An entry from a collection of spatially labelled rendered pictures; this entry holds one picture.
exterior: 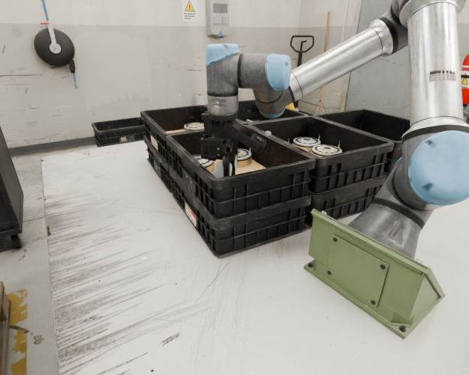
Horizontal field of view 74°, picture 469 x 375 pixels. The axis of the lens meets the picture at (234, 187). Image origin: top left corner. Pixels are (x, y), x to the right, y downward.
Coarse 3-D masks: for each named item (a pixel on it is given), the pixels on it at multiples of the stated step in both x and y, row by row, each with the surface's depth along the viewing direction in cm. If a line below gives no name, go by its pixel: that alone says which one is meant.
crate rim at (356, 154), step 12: (276, 120) 118; (288, 120) 119; (324, 120) 118; (264, 132) 103; (360, 132) 103; (288, 144) 92; (384, 144) 92; (312, 156) 83; (324, 156) 83; (336, 156) 83; (348, 156) 85; (360, 156) 88
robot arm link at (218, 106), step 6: (210, 96) 72; (234, 96) 72; (210, 102) 73; (216, 102) 71; (222, 102) 72; (228, 102) 72; (234, 102) 73; (210, 108) 74; (216, 108) 72; (222, 108) 72; (228, 108) 72; (234, 108) 74; (216, 114) 74; (222, 114) 73; (228, 114) 74
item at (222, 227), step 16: (176, 176) 98; (176, 192) 105; (192, 208) 91; (272, 208) 80; (288, 208) 83; (304, 208) 87; (192, 224) 92; (208, 224) 82; (224, 224) 75; (240, 224) 77; (256, 224) 81; (272, 224) 84; (288, 224) 87; (208, 240) 84; (224, 240) 77; (240, 240) 81; (256, 240) 83; (272, 240) 85; (224, 256) 79
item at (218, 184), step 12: (192, 132) 103; (168, 144) 98; (180, 156) 89; (192, 156) 83; (192, 168) 81; (204, 168) 76; (276, 168) 75; (288, 168) 77; (300, 168) 79; (312, 168) 81; (204, 180) 74; (216, 180) 69; (228, 180) 70; (240, 180) 72; (252, 180) 73
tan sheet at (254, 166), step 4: (216, 160) 108; (220, 160) 108; (252, 160) 108; (216, 164) 104; (252, 164) 104; (256, 164) 104; (260, 164) 104; (240, 168) 101; (244, 168) 101; (248, 168) 101; (252, 168) 101; (256, 168) 101; (260, 168) 101; (264, 168) 101; (240, 172) 98; (244, 172) 98
